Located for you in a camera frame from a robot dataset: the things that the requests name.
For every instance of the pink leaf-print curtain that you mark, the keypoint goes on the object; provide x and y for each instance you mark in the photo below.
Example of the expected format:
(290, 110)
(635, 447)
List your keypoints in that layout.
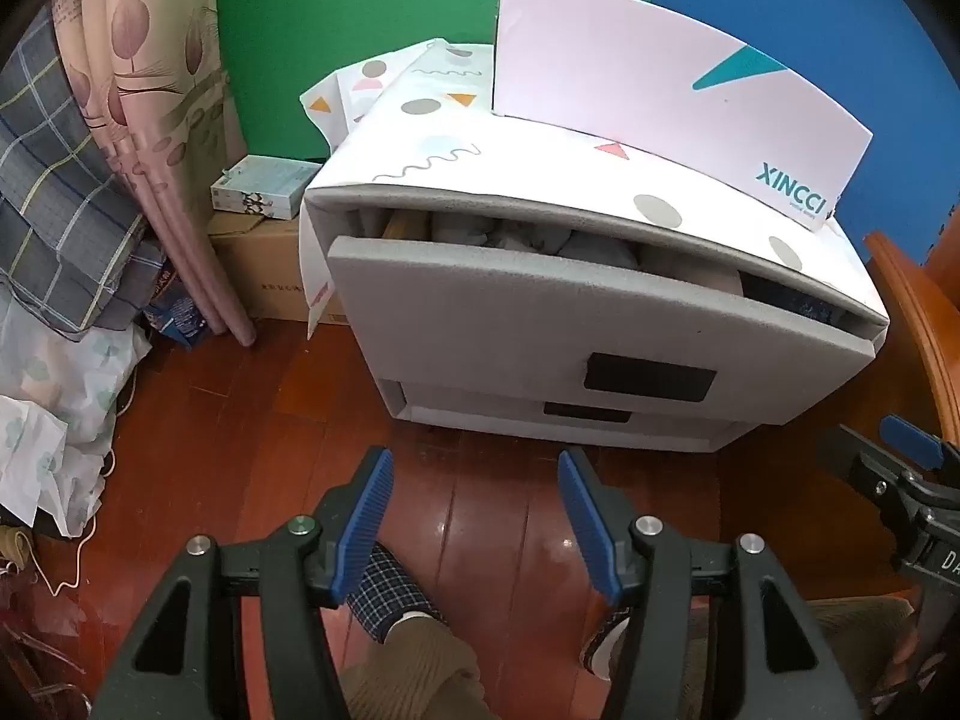
(150, 90)

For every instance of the small teal white box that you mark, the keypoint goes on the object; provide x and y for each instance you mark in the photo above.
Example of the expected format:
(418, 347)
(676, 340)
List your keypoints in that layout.
(266, 186)

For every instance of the blue plastic packet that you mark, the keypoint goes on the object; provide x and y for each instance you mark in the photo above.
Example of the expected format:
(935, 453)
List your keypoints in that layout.
(176, 315)

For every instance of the clear plastic hanger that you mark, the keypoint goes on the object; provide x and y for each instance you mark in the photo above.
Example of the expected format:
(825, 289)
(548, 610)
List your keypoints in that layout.
(41, 652)

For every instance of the white leaf-print sheet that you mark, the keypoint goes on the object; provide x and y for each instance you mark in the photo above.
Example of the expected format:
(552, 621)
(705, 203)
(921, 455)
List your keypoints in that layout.
(60, 405)

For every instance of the green foam mat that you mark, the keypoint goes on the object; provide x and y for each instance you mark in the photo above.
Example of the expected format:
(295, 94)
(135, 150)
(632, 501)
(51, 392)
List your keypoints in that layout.
(337, 7)

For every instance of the brown cardboard box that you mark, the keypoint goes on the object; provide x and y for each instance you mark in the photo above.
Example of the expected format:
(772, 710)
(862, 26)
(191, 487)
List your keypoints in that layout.
(255, 270)

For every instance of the dark navy garment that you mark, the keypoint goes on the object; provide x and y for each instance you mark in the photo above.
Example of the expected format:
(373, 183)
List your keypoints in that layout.
(791, 301)

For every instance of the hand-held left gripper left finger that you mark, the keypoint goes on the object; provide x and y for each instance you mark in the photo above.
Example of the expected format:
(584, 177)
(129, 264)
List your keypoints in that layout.
(367, 517)

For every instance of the plaid slipper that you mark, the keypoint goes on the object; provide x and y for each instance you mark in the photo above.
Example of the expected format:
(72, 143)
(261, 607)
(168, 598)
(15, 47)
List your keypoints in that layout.
(604, 641)
(394, 592)

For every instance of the blue foam mat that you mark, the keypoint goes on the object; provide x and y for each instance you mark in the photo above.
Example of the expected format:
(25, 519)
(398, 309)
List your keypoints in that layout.
(825, 7)

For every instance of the grey bedside cabinet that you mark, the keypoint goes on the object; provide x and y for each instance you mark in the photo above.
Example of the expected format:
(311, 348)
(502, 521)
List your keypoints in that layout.
(465, 330)

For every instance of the low grey drawer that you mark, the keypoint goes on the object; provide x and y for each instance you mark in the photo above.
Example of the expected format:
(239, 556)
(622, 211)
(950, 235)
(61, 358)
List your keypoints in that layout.
(480, 409)

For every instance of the wooden drawer with grey front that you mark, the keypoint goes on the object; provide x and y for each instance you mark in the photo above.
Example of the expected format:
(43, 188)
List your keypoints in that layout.
(525, 330)

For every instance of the grey plaid blanket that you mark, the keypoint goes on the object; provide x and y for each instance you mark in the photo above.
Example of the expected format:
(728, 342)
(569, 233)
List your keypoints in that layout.
(52, 187)

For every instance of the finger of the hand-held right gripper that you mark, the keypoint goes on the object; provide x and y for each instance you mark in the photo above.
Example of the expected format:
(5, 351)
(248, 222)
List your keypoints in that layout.
(911, 441)

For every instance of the person's left leg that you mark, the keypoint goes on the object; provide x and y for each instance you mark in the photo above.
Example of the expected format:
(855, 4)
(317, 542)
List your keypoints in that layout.
(420, 675)

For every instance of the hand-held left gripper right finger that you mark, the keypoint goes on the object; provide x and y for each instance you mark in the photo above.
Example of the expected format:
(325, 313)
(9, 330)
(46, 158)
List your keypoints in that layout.
(592, 525)

